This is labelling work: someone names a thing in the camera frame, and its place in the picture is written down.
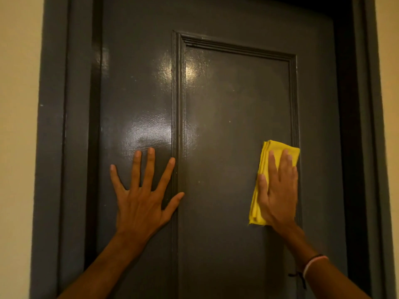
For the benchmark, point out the white wristband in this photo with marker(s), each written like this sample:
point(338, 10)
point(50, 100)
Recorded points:
point(313, 263)

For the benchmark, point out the person's right forearm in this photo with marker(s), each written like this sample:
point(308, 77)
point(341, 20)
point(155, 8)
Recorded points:
point(327, 283)

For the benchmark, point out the person's left thumb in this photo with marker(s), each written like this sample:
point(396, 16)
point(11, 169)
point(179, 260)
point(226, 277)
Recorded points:
point(174, 203)

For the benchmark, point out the person's left hand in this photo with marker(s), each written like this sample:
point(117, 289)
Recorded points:
point(140, 208)

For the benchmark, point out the person's right hand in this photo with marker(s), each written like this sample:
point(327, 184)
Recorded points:
point(280, 202)

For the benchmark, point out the person's right middle finger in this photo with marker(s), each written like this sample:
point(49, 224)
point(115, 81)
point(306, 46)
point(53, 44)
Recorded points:
point(285, 165)

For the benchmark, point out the dark grey panelled door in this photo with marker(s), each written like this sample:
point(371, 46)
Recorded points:
point(224, 99)

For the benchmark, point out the person's left forearm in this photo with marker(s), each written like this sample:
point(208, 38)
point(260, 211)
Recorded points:
point(106, 270)

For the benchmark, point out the yellow cleaning cloth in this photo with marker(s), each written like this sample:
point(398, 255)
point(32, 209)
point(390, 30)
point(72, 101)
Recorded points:
point(261, 165)

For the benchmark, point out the person's right thumb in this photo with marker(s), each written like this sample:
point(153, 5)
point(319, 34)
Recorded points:
point(263, 189)

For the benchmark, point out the person's left middle finger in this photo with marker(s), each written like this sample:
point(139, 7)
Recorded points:
point(149, 168)

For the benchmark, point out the person's left little finger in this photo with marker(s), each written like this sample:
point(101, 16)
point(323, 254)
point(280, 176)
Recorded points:
point(117, 178)

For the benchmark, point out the grey door frame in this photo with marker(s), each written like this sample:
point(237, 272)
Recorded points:
point(51, 121)

